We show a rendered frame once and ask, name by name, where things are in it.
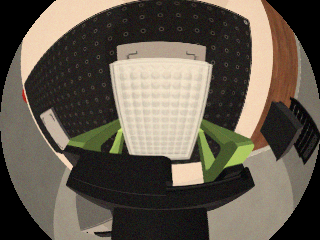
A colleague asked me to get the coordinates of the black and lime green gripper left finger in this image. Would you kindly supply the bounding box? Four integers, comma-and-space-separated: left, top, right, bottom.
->
67, 119, 124, 153

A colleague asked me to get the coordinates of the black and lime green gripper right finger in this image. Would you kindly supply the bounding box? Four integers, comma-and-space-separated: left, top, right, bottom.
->
197, 119, 254, 182

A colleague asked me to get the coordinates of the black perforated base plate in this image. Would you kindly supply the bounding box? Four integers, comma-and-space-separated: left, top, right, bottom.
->
24, 0, 252, 154

